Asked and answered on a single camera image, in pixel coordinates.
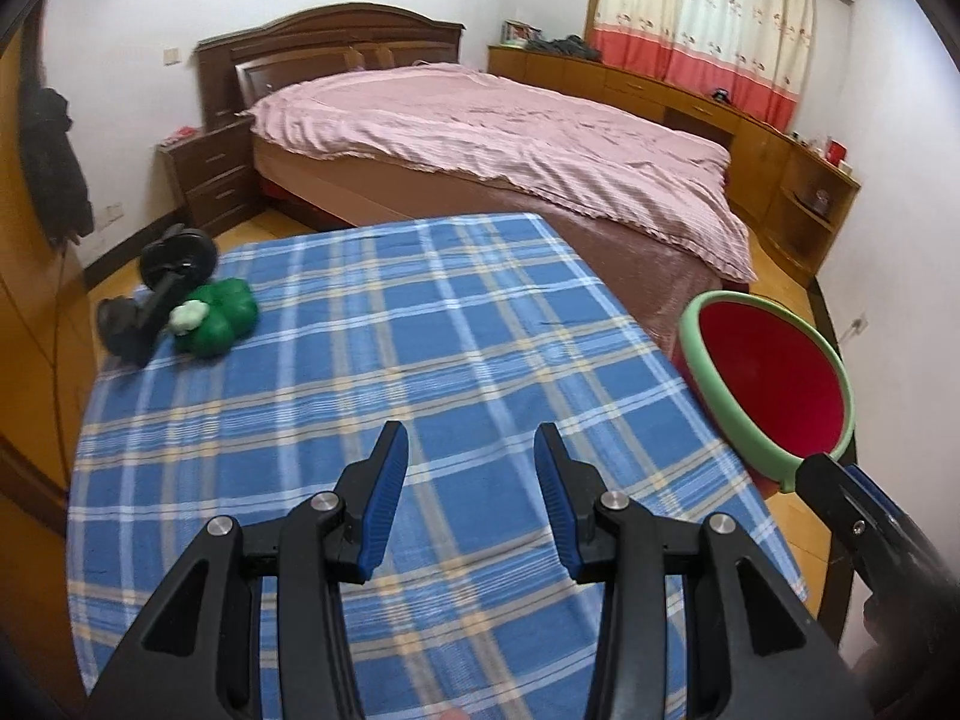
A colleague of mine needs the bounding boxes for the green bin with red liner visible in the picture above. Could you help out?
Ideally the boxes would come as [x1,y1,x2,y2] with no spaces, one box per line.
[674,291,856,494]

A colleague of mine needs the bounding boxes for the pink bed quilt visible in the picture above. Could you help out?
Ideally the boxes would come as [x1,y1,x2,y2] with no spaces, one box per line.
[247,62,755,284]

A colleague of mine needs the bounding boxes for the blue plaid tablecloth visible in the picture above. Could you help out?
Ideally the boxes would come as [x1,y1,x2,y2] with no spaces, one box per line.
[65,211,811,720]

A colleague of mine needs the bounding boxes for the dark clothes on cabinet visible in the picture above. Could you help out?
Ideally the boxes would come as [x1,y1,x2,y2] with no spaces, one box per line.
[524,34,602,64]

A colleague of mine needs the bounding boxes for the dark wooden headboard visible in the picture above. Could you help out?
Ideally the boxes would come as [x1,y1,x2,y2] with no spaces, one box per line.
[195,2,466,130]

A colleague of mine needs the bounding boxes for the long wooden cabinet desk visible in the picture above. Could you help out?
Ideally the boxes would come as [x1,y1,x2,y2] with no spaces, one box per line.
[487,46,859,286]

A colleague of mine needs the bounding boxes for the red cup on cabinet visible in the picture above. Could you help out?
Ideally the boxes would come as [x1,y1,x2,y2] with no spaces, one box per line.
[823,138,848,167]

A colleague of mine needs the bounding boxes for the dark wooden nightstand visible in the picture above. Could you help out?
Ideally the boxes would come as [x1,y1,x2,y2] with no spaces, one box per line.
[158,115,262,238]

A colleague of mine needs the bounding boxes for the cream and red curtain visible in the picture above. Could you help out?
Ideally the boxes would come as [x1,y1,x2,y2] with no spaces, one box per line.
[589,0,815,130]

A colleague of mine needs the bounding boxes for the black hanging jacket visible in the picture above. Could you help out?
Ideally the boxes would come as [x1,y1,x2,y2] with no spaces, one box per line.
[20,88,94,249]

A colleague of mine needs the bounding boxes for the green clover toy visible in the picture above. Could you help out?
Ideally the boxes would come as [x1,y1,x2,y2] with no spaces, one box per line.
[167,278,259,359]

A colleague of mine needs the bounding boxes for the black ab wheel roller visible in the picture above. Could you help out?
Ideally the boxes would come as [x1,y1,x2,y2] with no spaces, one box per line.
[96,224,218,367]

